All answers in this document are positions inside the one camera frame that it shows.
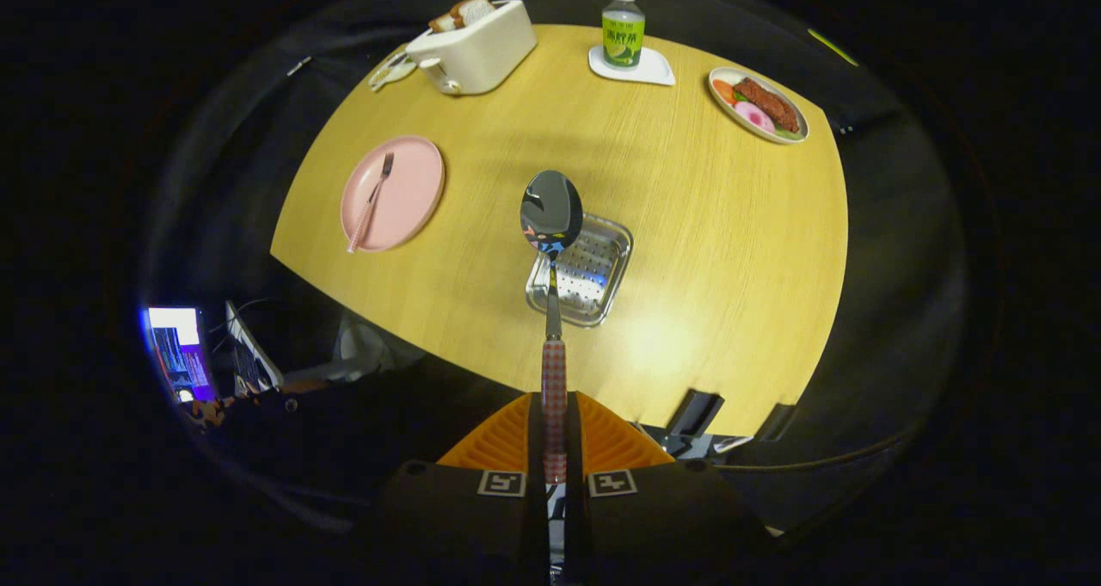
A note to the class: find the white cloth clip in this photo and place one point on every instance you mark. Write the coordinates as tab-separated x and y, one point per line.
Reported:
298	65

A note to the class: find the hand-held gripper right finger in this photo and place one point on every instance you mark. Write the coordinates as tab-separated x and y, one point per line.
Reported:
636	526

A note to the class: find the cream white toaster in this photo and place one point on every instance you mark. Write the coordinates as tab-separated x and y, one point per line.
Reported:
482	52

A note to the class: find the perforated metal tray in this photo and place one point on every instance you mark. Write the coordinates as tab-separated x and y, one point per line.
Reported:
598	268

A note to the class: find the brown meat piece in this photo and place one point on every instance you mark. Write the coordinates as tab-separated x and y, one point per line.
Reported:
770	104

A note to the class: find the black table leg bracket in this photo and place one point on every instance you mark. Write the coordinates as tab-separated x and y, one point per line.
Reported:
695	412
776	421

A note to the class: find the white food plate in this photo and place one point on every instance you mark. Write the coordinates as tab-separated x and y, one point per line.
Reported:
727	113

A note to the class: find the pink ham slice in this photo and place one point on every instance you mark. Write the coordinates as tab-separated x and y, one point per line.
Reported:
755	118

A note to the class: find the orange carrot slice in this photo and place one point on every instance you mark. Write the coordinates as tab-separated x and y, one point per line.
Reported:
724	91

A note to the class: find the divided white condiment dish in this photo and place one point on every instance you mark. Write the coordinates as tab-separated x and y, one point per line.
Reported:
389	70

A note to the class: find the dark computer monitor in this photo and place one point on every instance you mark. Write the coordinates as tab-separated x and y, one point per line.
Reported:
252	349

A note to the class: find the white square coaster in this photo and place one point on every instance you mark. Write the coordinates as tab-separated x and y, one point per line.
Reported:
658	70

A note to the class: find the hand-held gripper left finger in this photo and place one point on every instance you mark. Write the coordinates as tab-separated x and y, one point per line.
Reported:
482	526

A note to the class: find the lit laptop screen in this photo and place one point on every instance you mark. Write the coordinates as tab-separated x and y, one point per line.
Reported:
179	354

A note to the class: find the green label drink bottle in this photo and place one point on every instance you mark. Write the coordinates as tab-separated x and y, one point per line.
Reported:
623	35

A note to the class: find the bread slice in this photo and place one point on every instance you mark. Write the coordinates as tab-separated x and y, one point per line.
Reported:
473	9
443	22

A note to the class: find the pink round plate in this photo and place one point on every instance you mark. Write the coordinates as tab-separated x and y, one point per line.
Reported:
413	190

